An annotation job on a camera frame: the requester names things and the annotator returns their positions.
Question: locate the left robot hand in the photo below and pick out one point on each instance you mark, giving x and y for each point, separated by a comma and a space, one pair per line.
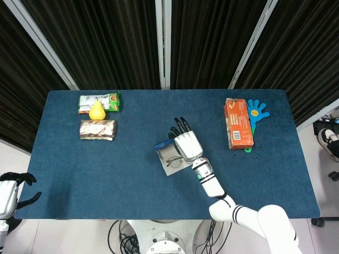
8, 195

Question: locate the dark pleated curtain panel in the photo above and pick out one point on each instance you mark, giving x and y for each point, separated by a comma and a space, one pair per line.
304, 53
21, 92
106, 42
212, 42

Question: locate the green snack packet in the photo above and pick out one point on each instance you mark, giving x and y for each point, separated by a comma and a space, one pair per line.
112, 101

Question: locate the yellow pear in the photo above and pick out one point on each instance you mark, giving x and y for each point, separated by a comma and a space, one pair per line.
96, 112

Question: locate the orange carton box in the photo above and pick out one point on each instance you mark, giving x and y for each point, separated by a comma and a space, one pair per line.
238, 124

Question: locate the clear-frame eyeglasses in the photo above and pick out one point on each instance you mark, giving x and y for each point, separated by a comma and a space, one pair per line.
173, 162

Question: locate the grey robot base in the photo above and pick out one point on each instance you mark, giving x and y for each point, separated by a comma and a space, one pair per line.
164, 238

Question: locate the blue hand clapper toy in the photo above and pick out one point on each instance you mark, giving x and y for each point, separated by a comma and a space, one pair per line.
257, 111

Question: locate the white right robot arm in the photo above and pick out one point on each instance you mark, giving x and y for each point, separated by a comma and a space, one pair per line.
212, 185

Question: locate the grey frame post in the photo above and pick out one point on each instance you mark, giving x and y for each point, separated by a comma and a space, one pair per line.
251, 45
42, 42
163, 45

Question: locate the black caster wheel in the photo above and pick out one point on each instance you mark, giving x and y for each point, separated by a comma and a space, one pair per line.
317, 221

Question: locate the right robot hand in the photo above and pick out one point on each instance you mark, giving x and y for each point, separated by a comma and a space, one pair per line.
189, 145

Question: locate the blue velvet table cloth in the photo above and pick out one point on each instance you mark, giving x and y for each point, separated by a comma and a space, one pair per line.
106, 172

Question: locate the white and black sneaker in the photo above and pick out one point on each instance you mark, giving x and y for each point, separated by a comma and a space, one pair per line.
325, 137

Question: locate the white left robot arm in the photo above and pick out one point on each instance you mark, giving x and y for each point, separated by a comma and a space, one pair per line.
3, 232

